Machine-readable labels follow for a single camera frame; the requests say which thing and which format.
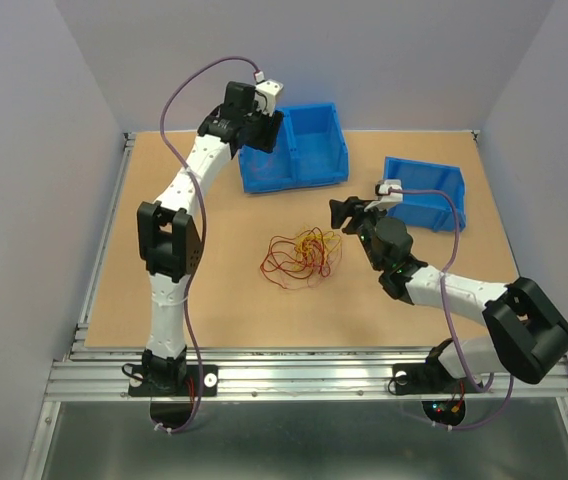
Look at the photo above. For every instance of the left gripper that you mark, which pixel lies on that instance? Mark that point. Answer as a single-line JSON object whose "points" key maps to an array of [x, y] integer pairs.
{"points": [[268, 137]]}

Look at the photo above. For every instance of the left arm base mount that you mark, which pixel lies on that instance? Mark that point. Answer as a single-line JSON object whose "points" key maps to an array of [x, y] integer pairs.
{"points": [[147, 385]]}

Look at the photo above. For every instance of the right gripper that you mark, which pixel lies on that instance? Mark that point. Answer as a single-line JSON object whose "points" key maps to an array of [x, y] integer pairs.
{"points": [[352, 206]]}

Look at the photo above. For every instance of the blue double bin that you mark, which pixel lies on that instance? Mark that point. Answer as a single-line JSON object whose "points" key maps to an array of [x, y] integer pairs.
{"points": [[310, 152]]}

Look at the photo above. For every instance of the aluminium rail frame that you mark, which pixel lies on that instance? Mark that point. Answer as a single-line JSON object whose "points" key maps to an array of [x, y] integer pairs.
{"points": [[290, 413]]}

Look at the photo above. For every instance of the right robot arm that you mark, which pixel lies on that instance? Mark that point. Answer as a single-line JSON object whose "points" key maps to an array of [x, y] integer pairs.
{"points": [[527, 334]]}

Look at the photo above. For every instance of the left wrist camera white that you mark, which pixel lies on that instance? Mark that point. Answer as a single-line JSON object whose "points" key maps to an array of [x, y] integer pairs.
{"points": [[267, 93]]}

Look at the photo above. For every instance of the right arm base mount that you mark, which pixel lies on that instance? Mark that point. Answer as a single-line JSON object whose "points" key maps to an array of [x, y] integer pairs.
{"points": [[422, 379]]}

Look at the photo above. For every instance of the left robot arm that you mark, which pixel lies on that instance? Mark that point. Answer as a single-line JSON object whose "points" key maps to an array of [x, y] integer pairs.
{"points": [[171, 241]]}

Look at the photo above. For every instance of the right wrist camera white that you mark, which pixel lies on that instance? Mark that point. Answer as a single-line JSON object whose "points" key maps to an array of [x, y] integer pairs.
{"points": [[388, 194]]}

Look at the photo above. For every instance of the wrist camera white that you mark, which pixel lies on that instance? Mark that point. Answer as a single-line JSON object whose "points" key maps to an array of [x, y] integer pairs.
{"points": [[267, 93], [388, 194]]}

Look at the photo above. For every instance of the blue single bin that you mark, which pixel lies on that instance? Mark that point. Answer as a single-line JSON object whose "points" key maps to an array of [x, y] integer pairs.
{"points": [[431, 211]]}

